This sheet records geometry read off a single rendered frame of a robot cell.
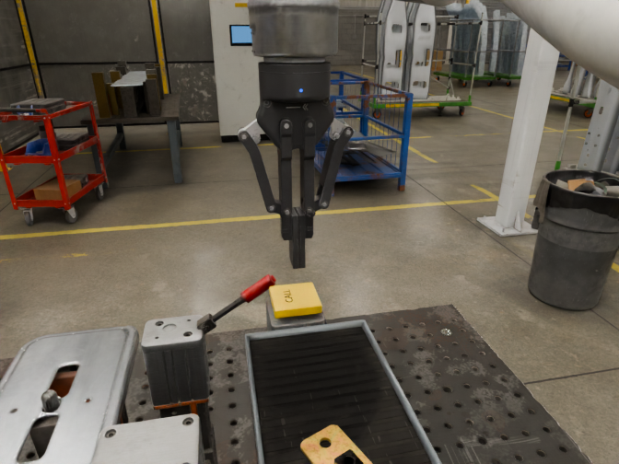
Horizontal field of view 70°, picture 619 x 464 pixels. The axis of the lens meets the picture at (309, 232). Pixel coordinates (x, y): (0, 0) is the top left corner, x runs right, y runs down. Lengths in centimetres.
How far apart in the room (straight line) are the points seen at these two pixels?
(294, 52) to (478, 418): 89
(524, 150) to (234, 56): 413
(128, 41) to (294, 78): 700
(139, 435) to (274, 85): 37
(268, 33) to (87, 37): 710
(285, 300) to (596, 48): 42
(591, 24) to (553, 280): 268
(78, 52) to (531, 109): 603
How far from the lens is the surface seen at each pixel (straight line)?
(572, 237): 278
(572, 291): 293
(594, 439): 224
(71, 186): 426
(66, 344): 85
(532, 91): 366
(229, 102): 658
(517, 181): 380
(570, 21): 28
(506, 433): 111
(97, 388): 75
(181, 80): 738
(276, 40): 45
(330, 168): 51
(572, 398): 239
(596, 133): 465
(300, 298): 57
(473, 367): 124
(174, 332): 71
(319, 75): 47
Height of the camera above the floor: 147
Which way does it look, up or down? 24 degrees down
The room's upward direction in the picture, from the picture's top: straight up
